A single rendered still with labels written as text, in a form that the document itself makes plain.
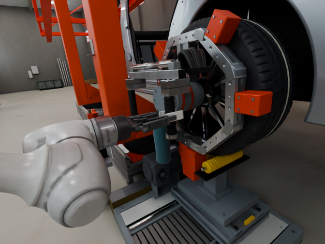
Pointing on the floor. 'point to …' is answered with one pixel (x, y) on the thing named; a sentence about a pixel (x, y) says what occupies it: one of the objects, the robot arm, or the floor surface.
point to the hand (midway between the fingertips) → (171, 114)
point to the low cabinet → (45, 85)
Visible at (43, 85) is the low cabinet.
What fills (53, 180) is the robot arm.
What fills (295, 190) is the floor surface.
